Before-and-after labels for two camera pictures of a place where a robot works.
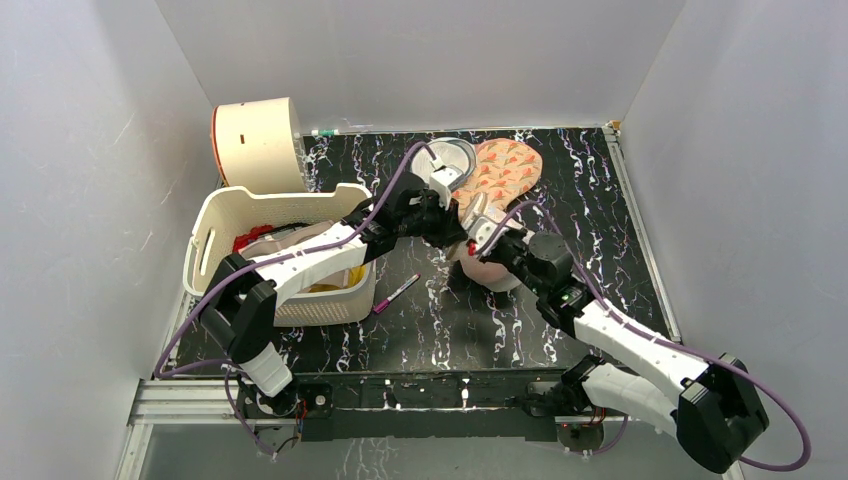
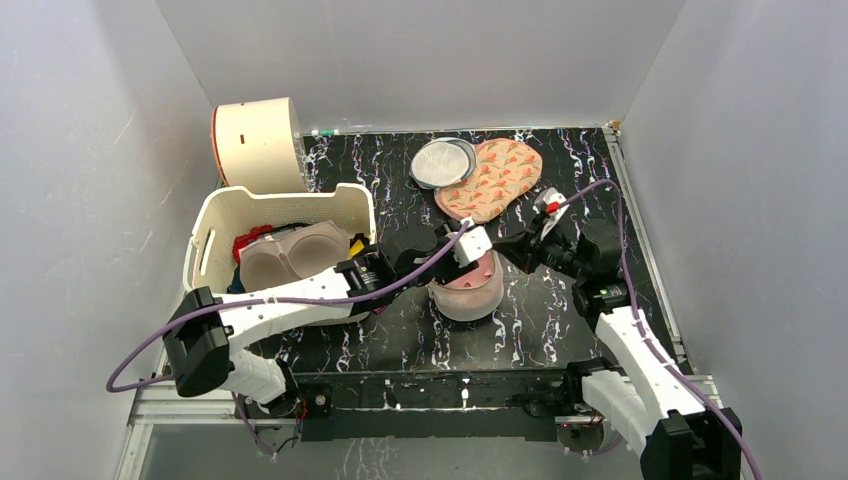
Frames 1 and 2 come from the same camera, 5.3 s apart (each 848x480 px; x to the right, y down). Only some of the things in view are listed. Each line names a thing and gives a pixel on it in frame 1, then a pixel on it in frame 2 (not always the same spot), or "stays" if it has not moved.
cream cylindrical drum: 257,147 stays
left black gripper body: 430,222 -> 444,271
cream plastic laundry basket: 345,296 stays
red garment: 243,238 stays
